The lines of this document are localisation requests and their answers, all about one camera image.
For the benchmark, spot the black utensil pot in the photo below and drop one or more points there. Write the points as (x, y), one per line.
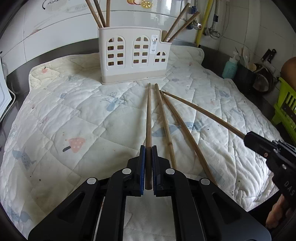
(260, 81)

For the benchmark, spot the copper coloured pot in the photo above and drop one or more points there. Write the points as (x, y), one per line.
(288, 72)

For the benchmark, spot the yellow gas pipe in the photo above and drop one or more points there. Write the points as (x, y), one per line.
(204, 21)

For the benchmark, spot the green plastic basket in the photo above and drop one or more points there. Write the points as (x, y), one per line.
(285, 106)

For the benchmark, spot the metal hose valve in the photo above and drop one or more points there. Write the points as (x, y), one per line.
(212, 32)
(191, 11)

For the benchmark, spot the white rice spoon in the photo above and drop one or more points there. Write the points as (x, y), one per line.
(244, 57)

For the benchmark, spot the teal soap bottle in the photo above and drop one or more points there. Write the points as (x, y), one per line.
(230, 67)

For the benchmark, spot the right metal hose valve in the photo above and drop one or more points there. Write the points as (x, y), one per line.
(212, 32)

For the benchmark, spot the white utensil holder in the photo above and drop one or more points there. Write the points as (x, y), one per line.
(132, 53)

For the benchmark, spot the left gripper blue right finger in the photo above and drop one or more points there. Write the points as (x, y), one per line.
(156, 173)

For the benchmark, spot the white quilted mat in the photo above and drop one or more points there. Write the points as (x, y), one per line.
(71, 127)

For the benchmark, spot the right hand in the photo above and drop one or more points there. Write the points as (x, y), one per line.
(277, 212)

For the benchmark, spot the white microwave oven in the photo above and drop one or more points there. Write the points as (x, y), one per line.
(7, 96)

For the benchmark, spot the black kitchen knife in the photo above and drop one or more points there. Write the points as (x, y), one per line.
(269, 55)

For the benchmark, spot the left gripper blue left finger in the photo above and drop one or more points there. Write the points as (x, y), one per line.
(140, 171)

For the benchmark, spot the left metal hose valve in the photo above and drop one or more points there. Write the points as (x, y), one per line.
(191, 11)

